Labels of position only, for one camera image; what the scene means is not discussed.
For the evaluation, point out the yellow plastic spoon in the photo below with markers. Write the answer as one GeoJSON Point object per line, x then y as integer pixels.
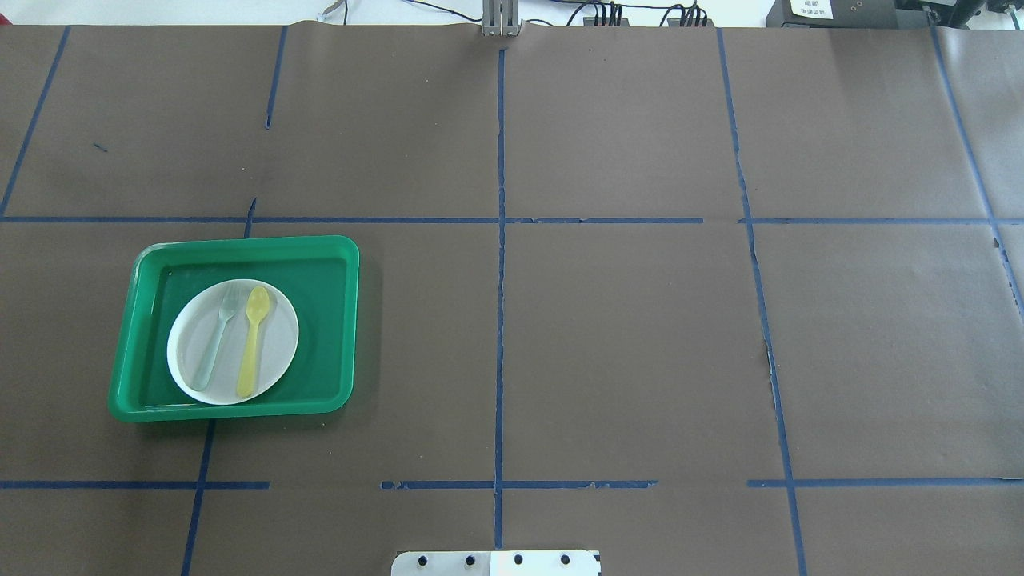
{"type": "Point", "coordinates": [256, 310]}

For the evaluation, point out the green plastic tray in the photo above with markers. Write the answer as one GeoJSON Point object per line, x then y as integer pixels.
{"type": "Point", "coordinates": [318, 274]}

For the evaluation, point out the translucent plastic fork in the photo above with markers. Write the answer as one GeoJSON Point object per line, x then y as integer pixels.
{"type": "Point", "coordinates": [229, 305]}

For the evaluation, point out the white round plate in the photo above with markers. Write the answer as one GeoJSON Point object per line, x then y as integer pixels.
{"type": "Point", "coordinates": [194, 324]}

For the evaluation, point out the black desktop box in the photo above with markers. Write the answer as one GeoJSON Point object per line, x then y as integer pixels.
{"type": "Point", "coordinates": [833, 14]}

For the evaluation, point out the white mount base plate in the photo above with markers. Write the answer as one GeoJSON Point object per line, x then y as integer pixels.
{"type": "Point", "coordinates": [498, 562]}

